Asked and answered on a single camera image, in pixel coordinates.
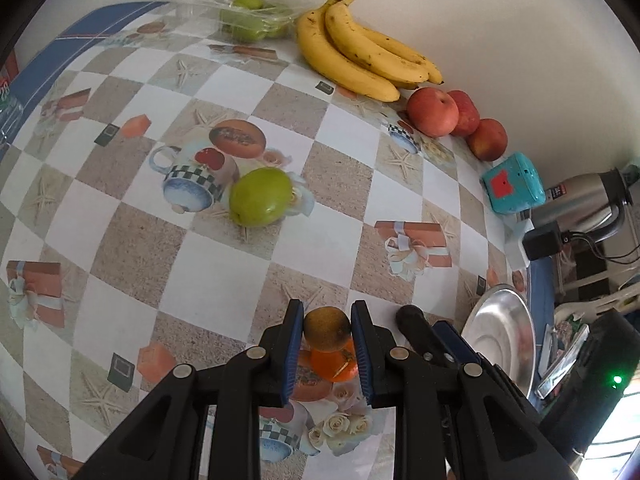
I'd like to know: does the black power cable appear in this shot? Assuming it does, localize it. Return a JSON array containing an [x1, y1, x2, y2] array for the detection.
[[565, 230, 640, 263]]

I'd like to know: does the brown round fruit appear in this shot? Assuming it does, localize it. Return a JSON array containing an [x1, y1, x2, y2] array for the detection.
[[303, 307, 352, 352]]

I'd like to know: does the clear plastic fruit container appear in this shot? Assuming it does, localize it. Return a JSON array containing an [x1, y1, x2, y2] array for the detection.
[[172, 0, 301, 43]]

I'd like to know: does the yellow banana bunch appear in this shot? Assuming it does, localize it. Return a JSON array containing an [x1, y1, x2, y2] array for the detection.
[[294, 0, 445, 103]]

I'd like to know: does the checkered printed tablecloth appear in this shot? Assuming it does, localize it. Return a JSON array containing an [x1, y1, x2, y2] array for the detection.
[[0, 0, 556, 480]]

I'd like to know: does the glossy flat packet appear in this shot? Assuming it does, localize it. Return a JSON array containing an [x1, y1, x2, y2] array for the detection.
[[535, 322, 591, 398]]

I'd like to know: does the white plastic chair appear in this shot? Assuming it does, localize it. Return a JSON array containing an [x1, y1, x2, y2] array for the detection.
[[552, 260, 640, 321]]

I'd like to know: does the large green fruit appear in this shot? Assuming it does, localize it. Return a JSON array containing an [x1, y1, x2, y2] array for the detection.
[[229, 167, 295, 227]]

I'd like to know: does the steel kettle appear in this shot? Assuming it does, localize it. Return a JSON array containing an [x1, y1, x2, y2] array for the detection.
[[531, 167, 631, 241]]

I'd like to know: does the red apple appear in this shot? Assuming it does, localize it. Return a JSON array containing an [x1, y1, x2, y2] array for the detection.
[[406, 87, 460, 138], [446, 90, 481, 137], [467, 118, 509, 162]]

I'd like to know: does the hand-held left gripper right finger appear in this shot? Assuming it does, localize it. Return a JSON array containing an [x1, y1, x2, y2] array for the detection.
[[350, 300, 576, 480]]

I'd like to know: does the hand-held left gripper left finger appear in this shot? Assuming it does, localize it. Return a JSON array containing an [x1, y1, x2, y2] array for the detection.
[[75, 299, 305, 480]]

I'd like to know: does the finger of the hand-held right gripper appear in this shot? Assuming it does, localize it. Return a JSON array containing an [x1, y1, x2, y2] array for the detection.
[[431, 321, 506, 386], [396, 304, 441, 361]]

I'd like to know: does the small green fruit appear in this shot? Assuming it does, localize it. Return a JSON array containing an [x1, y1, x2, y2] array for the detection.
[[220, 0, 268, 43]]

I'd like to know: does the teal plastic box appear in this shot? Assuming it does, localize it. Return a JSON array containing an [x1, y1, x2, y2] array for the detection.
[[480, 152, 546, 216]]

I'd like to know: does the round metal tray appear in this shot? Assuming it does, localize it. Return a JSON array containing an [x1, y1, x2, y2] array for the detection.
[[460, 284, 537, 400]]

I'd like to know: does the black power adapter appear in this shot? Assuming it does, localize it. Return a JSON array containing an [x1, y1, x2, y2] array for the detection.
[[522, 224, 566, 261]]

